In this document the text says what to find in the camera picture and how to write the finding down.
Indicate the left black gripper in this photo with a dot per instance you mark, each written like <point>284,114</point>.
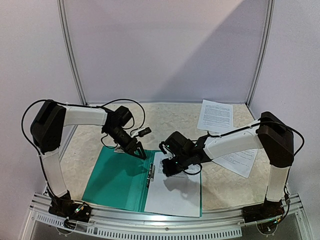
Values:
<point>132,146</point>

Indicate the left aluminium frame post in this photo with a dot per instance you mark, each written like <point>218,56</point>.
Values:
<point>70,52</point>

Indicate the right aluminium frame post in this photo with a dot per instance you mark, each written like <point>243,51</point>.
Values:
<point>262,51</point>

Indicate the green file folder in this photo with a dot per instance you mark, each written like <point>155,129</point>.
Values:
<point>118,180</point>

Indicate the folder cover metal clip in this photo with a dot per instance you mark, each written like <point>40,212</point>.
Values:
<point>119,150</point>

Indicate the printed paper sheet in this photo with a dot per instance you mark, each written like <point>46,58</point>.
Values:
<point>240,163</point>
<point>177,195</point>
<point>215,117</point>

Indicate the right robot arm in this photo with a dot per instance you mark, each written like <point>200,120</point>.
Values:
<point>268,133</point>

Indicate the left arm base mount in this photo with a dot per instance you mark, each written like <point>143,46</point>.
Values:
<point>70,209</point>

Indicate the folder spine metal clip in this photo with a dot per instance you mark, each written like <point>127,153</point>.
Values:
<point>150,175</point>

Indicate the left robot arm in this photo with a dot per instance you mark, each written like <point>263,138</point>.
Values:
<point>47,130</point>

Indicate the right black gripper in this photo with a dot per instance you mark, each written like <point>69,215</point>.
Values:
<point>169,163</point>

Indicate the aluminium frame post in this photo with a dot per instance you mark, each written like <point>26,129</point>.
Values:
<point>262,51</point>
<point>70,52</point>

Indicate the aluminium front rail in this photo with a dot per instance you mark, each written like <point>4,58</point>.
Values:
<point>116,224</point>

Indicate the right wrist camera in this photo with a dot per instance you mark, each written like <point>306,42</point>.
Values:
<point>165,150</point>

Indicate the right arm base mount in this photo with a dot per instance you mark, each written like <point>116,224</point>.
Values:
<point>268,210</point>

